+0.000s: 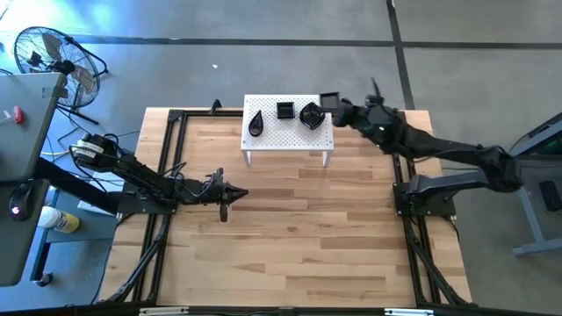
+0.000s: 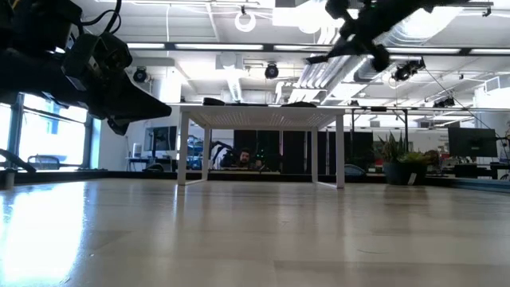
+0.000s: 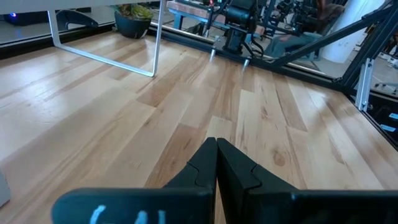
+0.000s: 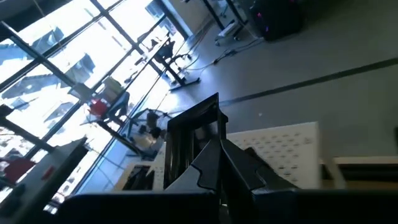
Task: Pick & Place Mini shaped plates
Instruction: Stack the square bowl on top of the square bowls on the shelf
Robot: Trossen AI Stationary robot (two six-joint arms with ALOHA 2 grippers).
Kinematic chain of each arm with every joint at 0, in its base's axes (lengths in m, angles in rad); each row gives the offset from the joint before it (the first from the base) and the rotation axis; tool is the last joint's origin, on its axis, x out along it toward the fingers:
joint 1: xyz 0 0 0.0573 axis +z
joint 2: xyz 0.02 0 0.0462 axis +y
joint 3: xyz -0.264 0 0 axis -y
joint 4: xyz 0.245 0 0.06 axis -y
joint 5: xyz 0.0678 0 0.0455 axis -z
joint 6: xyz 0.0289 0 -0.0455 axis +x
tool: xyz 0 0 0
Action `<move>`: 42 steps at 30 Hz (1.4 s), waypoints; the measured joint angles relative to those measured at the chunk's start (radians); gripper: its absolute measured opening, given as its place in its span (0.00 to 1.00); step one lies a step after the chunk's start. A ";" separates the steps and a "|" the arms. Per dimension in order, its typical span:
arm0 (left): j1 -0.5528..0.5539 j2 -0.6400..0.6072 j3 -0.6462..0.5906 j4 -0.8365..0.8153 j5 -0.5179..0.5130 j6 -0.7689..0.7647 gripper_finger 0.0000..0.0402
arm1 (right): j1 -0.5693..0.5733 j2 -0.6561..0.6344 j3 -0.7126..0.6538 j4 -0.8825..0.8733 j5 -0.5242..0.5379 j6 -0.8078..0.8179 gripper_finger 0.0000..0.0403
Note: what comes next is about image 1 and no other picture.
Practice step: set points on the black handheld device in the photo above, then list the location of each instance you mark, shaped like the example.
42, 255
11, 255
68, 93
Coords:
549, 196

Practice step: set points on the black computer mouse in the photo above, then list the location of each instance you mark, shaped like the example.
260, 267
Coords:
21, 197

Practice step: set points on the white perforated metal shelf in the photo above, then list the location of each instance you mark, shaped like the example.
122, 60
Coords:
285, 140

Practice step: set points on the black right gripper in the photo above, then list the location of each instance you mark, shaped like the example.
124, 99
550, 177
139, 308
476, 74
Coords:
375, 123

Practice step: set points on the black leaf mini plate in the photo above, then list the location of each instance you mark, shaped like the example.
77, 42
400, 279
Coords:
312, 116

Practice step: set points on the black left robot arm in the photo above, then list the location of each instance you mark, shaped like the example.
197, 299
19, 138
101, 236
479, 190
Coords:
140, 175

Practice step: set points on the black teardrop mini plate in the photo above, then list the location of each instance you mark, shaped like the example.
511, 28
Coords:
255, 126

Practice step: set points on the silver bracket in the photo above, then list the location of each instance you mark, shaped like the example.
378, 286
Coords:
162, 312
408, 312

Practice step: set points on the dark grey desk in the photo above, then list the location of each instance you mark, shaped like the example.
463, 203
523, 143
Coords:
17, 246

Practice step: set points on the red button device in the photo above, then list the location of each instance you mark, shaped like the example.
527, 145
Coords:
18, 115

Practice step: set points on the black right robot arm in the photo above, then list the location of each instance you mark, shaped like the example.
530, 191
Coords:
456, 153

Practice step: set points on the grey cart base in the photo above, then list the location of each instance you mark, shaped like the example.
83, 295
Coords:
83, 228

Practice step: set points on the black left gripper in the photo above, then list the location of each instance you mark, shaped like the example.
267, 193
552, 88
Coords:
202, 191

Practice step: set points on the light grey desk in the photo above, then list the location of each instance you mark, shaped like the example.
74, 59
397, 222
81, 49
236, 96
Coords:
26, 140

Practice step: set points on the black aluminium frame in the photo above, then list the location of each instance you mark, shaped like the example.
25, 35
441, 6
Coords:
193, 113

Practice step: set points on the white bottle yellow label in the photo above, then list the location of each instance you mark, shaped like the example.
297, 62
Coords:
57, 219

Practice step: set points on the grey metal stand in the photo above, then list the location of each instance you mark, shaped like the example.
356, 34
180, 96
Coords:
528, 206

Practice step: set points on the black floor fan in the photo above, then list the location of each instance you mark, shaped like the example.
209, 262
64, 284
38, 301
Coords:
66, 68

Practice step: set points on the black square mini plate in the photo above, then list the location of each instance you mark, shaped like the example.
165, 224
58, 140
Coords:
286, 110
329, 102

